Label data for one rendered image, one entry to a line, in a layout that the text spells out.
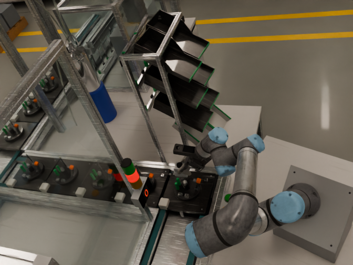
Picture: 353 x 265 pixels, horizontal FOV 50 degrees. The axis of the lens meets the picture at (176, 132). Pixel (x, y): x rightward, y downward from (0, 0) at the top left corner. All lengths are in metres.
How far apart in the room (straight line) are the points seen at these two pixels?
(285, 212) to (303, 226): 0.25
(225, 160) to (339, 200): 0.51
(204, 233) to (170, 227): 0.72
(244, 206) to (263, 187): 0.85
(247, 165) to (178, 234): 0.67
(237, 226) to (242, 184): 0.17
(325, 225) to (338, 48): 2.88
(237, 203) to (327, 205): 0.61
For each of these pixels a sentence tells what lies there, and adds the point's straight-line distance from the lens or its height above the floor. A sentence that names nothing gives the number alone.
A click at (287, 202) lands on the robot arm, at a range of 1.51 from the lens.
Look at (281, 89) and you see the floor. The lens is 3.85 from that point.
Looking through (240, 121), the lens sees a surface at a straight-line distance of 2.35.
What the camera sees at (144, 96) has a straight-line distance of 2.72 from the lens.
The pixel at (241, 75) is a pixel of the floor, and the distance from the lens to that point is 4.08.
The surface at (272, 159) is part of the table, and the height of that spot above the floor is 0.86.
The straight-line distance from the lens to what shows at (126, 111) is 2.66.
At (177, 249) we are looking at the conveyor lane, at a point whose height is 0.92.
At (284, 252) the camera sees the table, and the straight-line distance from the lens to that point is 1.84.
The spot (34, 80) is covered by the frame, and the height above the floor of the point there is 1.97.
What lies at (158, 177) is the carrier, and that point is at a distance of 2.03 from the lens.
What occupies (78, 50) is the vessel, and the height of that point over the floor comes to 1.42.
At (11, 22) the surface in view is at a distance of 6.59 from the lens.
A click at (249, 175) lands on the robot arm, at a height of 1.48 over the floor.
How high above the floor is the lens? 2.51
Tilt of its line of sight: 44 degrees down
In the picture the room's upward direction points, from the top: 18 degrees counter-clockwise
